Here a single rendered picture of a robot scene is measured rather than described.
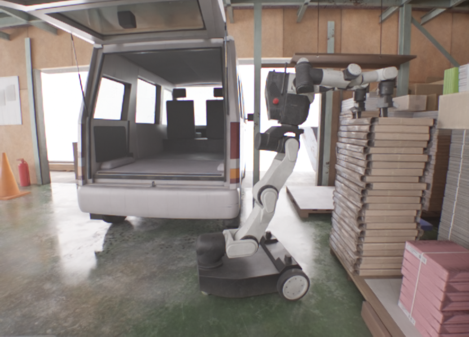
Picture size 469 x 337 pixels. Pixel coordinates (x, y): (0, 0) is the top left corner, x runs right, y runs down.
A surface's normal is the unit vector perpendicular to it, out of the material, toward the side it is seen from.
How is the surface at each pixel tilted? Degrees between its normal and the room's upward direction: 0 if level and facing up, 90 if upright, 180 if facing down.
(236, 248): 90
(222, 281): 90
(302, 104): 99
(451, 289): 90
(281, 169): 109
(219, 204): 88
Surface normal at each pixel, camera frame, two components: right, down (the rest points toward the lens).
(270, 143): 0.15, 0.51
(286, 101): -0.07, 0.29
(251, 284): 0.21, 0.14
